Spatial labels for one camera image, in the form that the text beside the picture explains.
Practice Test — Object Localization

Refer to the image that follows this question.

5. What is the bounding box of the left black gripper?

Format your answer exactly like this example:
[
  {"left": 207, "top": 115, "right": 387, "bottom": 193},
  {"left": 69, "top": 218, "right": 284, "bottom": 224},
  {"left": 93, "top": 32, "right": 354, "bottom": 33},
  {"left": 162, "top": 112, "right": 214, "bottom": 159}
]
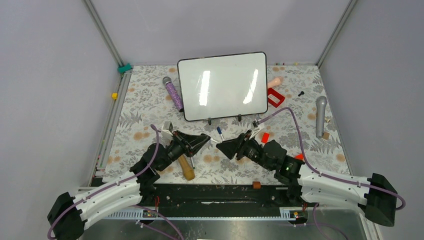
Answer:
[{"left": 158, "top": 130, "right": 210, "bottom": 171}]

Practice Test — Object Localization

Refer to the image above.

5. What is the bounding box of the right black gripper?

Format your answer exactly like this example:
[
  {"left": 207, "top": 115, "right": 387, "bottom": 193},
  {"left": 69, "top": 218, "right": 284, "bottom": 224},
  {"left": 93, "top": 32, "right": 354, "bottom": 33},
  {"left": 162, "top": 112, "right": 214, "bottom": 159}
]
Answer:
[{"left": 216, "top": 129, "right": 274, "bottom": 171}]

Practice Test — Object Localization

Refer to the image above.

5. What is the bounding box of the white whiteboard black frame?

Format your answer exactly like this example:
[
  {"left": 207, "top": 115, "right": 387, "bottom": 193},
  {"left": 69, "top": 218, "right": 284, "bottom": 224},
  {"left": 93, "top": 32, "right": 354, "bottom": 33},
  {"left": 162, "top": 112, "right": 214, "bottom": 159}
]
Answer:
[{"left": 177, "top": 51, "right": 268, "bottom": 122}]

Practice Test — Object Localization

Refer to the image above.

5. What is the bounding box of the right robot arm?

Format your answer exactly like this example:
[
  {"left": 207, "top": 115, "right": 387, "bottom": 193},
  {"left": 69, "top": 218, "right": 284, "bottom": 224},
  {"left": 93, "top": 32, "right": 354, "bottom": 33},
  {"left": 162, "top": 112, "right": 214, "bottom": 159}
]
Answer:
[{"left": 216, "top": 131, "right": 397, "bottom": 227}]

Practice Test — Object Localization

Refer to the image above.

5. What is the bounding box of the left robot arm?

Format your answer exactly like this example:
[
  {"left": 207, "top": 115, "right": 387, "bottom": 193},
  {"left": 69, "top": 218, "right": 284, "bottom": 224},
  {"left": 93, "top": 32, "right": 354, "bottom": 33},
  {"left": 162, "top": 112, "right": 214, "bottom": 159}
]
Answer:
[{"left": 47, "top": 130, "right": 211, "bottom": 240}]

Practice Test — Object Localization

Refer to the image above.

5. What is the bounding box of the blue cap whiteboard marker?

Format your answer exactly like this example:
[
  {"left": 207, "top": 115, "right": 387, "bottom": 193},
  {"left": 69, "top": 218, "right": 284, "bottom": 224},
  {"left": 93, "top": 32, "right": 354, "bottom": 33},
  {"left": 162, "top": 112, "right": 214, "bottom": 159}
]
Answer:
[{"left": 216, "top": 126, "right": 225, "bottom": 141}]

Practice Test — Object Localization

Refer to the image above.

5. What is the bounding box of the green cap whiteboard marker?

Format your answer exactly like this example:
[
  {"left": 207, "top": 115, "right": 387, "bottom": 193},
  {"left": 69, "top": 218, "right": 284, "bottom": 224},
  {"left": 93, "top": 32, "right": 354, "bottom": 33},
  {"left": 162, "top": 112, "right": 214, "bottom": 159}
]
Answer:
[{"left": 189, "top": 156, "right": 196, "bottom": 170}]

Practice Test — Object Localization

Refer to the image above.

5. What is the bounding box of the small red block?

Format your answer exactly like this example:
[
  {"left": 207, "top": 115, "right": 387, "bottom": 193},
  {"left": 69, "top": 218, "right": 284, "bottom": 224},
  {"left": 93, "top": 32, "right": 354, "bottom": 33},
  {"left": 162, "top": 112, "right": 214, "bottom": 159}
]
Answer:
[{"left": 261, "top": 132, "right": 270, "bottom": 144}]

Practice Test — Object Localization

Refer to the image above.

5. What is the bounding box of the orange cylinder block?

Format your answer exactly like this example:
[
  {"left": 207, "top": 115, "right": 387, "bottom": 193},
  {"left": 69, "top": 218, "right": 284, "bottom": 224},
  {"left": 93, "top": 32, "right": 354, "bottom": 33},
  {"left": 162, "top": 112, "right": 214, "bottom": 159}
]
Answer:
[{"left": 252, "top": 181, "right": 262, "bottom": 189}]

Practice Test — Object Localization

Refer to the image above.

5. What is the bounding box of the red rectangular tray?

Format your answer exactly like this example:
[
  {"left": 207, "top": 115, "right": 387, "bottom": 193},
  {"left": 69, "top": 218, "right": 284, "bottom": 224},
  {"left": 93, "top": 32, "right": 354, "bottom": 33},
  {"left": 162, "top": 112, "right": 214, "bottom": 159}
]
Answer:
[{"left": 267, "top": 88, "right": 286, "bottom": 108}]

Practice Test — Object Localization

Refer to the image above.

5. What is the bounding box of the purple glitter microphone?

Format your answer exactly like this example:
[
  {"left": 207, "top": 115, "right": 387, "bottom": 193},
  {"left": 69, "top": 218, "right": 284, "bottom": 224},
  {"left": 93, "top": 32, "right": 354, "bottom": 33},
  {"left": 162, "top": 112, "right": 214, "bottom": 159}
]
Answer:
[{"left": 162, "top": 76, "right": 184, "bottom": 113}]

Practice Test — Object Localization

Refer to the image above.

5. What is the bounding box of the floral patterned table mat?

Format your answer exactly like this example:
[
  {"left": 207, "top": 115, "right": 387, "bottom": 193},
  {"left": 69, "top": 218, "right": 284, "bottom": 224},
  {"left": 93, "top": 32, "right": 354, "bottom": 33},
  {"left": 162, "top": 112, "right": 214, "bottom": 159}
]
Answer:
[{"left": 102, "top": 65, "right": 350, "bottom": 185}]

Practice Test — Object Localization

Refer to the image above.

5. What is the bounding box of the pink plastic toy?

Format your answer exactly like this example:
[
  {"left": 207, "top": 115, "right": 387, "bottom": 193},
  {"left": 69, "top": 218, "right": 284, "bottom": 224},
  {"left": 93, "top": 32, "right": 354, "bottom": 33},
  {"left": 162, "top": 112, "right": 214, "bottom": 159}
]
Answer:
[{"left": 267, "top": 76, "right": 284, "bottom": 89}]

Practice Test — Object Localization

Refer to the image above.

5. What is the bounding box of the small yellow cube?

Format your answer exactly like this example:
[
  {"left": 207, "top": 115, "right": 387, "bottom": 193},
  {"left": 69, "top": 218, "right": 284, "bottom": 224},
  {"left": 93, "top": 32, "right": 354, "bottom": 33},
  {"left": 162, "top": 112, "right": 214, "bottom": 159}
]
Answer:
[{"left": 111, "top": 92, "right": 118, "bottom": 100}]

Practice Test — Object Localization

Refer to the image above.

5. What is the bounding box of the small wooden cube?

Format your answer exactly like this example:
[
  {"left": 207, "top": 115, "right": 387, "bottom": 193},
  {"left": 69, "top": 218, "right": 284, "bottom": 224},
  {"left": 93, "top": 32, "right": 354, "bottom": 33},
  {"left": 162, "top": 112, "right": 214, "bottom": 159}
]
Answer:
[{"left": 322, "top": 132, "right": 330, "bottom": 140}]

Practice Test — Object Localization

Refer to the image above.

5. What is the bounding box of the silver grey microphone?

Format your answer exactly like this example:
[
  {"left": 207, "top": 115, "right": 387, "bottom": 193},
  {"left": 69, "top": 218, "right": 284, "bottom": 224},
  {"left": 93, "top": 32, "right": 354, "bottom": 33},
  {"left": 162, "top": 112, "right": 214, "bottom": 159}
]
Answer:
[{"left": 315, "top": 96, "right": 328, "bottom": 139}]

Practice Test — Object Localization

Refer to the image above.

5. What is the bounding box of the teal corner clip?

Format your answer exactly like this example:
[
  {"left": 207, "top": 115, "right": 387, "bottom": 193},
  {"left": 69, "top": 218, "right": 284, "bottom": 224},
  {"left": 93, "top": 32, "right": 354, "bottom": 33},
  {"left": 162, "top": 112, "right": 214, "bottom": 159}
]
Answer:
[{"left": 117, "top": 63, "right": 133, "bottom": 74}]

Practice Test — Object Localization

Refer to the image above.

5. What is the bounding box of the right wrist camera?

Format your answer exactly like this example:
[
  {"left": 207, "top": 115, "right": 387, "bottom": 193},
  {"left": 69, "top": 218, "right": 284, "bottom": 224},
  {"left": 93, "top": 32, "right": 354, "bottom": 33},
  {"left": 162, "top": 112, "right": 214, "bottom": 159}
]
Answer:
[{"left": 250, "top": 119, "right": 264, "bottom": 139}]

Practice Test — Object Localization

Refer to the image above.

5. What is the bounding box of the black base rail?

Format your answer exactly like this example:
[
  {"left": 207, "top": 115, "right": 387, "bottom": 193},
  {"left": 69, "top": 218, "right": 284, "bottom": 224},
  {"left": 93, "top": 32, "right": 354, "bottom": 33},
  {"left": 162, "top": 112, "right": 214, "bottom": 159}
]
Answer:
[{"left": 89, "top": 177, "right": 309, "bottom": 220}]

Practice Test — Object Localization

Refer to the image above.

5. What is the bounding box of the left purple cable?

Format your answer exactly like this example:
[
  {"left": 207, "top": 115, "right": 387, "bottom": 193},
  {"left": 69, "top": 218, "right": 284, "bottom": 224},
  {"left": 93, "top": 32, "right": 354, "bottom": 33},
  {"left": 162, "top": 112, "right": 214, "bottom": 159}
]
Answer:
[{"left": 46, "top": 124, "right": 185, "bottom": 240}]

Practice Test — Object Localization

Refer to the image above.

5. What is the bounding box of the purple cable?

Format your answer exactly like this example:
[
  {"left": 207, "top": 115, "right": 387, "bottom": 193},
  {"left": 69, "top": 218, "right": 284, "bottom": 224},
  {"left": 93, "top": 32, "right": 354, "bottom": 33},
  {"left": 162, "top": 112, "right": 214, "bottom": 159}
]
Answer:
[
  {"left": 256, "top": 106, "right": 407, "bottom": 240},
  {"left": 46, "top": 124, "right": 185, "bottom": 240}
]

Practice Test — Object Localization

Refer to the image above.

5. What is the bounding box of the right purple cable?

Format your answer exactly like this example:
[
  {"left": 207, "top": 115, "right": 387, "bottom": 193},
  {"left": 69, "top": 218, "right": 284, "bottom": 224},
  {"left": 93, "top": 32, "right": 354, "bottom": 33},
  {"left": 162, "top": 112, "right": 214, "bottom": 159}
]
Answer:
[{"left": 256, "top": 106, "right": 407, "bottom": 240}]

